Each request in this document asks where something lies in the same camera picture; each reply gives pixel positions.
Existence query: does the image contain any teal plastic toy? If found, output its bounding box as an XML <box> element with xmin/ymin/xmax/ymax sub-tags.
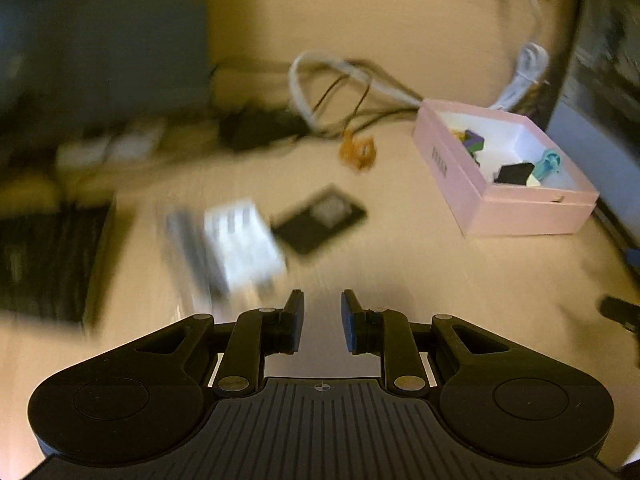
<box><xmin>532</xmin><ymin>149</ymin><xmax>563</xmax><ymax>181</ymax></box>

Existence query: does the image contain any computer monitor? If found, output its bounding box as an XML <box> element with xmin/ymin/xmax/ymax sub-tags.
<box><xmin>0</xmin><ymin>0</ymin><xmax>211</xmax><ymax>126</ymax></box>

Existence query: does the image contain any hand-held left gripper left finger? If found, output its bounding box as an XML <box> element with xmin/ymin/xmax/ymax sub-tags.
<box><xmin>125</xmin><ymin>289</ymin><xmax>306</xmax><ymax>397</ymax></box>

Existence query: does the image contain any pink cardboard box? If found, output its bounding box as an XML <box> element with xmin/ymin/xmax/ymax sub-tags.
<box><xmin>412</xmin><ymin>99</ymin><xmax>600</xmax><ymax>238</ymax></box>

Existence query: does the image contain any computer tower case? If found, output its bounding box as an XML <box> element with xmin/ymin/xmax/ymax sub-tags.
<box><xmin>547</xmin><ymin>0</ymin><xmax>640</xmax><ymax>256</ymax></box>

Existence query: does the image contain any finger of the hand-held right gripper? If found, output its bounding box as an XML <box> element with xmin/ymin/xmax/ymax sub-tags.
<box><xmin>600</xmin><ymin>296</ymin><xmax>640</xmax><ymax>346</ymax></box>

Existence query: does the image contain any black battery pack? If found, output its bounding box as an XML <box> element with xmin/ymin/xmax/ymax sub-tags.
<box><xmin>270</xmin><ymin>185</ymin><xmax>368</xmax><ymax>256</ymax></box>

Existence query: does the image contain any white coiled cable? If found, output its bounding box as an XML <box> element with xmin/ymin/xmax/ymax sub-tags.
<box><xmin>492</xmin><ymin>0</ymin><xmax>551</xmax><ymax>111</ymax></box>

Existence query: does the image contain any white battery charger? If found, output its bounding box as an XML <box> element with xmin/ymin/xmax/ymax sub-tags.
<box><xmin>202</xmin><ymin>199</ymin><xmax>288</xmax><ymax>291</ymax></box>

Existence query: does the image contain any clear bag with black pen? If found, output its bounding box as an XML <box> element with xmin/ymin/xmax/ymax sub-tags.
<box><xmin>160</xmin><ymin>207</ymin><xmax>231</xmax><ymax>311</ymax></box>

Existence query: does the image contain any black cable tangle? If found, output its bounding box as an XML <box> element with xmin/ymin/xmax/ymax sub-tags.
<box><xmin>210</xmin><ymin>60</ymin><xmax>426</xmax><ymax>146</ymax></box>

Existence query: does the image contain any white looped cable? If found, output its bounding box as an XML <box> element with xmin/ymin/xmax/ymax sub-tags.
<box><xmin>289</xmin><ymin>50</ymin><xmax>426</xmax><ymax>133</ymax></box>

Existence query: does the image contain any black power brick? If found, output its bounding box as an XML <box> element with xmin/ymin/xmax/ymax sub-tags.
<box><xmin>217</xmin><ymin>107</ymin><xmax>308</xmax><ymax>153</ymax></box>

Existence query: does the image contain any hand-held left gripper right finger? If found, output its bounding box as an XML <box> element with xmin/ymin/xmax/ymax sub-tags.
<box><xmin>341</xmin><ymin>289</ymin><xmax>516</xmax><ymax>397</ymax></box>

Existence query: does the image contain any black keyboard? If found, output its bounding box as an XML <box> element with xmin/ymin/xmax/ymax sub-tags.
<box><xmin>0</xmin><ymin>205</ymin><xmax>116</xmax><ymax>326</ymax></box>

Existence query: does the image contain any white power strip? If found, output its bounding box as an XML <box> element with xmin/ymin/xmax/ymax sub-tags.
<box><xmin>55</xmin><ymin>125</ymin><xmax>166</xmax><ymax>171</ymax></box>

